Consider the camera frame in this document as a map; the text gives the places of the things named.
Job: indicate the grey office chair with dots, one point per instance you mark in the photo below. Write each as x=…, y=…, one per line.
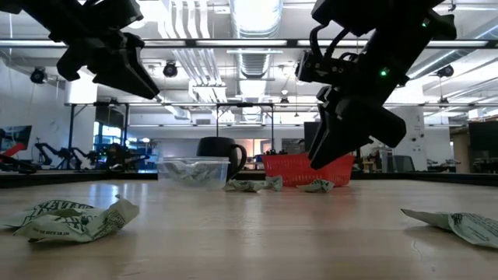
x=404, y=163

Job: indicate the red background object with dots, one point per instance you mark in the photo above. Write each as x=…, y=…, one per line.
x=13, y=149

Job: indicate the black mug green inside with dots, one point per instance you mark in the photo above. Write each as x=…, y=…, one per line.
x=218, y=148

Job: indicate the black computer monitor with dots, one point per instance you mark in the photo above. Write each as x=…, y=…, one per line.
x=311, y=132

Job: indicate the silver horizontal rail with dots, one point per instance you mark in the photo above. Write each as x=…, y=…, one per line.
x=186, y=104

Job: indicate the black background robot arm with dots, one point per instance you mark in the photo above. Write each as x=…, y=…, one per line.
x=58, y=152
x=87, y=157

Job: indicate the red plastic slotted basket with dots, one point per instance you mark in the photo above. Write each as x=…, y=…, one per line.
x=288, y=171

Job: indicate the silver ceiling air duct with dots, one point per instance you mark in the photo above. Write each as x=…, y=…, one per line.
x=254, y=23

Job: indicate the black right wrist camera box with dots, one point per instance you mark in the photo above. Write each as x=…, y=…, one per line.
x=319, y=70

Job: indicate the person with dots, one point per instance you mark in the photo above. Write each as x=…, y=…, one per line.
x=301, y=145

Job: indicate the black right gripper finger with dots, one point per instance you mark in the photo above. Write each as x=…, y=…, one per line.
x=342, y=140
x=321, y=136

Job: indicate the clear plastic food container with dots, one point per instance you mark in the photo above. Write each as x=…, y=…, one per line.
x=192, y=159

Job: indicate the black ceiling spotlight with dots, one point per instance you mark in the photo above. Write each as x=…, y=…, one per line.
x=38, y=75
x=170, y=70
x=445, y=71

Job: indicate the black overhead light beam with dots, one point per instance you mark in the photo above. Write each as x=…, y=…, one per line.
x=233, y=43

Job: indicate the white square column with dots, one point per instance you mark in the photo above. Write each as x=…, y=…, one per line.
x=418, y=155

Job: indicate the dark wall screen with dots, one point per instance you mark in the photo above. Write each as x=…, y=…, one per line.
x=19, y=134

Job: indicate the black table edge rail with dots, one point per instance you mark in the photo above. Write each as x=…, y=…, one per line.
x=58, y=178

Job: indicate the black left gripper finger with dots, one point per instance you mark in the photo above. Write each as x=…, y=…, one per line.
x=124, y=75
x=72, y=66

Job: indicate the black metal stand frame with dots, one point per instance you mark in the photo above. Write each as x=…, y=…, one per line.
x=71, y=132

